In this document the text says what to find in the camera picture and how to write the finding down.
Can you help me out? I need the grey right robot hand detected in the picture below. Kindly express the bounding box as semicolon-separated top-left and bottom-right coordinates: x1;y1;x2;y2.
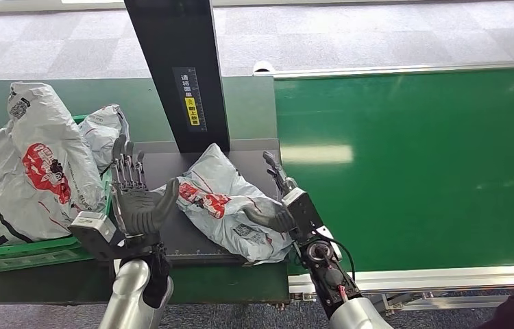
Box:
243;151;298;234

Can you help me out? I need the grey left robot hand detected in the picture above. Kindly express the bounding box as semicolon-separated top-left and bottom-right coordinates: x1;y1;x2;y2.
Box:
110;134;181;238

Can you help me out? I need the grey courier bag red print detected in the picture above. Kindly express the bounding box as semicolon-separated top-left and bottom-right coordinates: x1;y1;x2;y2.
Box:
154;143;295;265

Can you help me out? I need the green plastic delivery crate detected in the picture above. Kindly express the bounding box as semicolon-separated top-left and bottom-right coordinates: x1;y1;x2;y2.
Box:
0;114;114;274

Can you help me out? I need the white conveyor roller cap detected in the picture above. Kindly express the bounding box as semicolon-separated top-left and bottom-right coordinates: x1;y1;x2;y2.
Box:
253;60;277;76

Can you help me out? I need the black inbound scanner machine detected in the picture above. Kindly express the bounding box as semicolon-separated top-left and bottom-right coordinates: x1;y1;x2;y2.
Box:
123;0;286;268

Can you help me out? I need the small crumpled grey courier bag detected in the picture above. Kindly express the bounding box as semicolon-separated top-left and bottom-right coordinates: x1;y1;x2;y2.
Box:
78;104;131;174

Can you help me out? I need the large courier bag red print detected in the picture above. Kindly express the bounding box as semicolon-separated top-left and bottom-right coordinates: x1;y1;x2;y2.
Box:
6;82;109;228

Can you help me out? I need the black yellow instruction label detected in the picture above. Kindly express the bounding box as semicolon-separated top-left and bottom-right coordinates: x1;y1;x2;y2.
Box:
173;66;208;132

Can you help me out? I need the grey courier bag black stripe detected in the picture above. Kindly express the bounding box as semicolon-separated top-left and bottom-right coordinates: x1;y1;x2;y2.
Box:
0;127;79;247

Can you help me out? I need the dark green work table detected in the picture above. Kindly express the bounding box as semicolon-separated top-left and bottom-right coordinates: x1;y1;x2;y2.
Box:
0;76;291;306

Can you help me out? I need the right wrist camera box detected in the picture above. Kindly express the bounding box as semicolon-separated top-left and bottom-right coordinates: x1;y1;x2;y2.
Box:
282;186;330;244

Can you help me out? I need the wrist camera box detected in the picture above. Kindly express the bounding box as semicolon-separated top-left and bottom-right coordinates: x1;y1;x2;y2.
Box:
69;210;125;263
282;186;330;244

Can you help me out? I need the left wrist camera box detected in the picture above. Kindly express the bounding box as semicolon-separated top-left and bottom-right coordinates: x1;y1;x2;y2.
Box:
69;210;125;263

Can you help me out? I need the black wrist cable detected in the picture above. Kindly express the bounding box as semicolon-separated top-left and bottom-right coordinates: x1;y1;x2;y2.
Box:
318;234;357;283

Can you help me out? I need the green conveyor belt aluminium frame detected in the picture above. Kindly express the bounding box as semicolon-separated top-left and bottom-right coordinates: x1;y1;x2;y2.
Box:
252;59;514;315

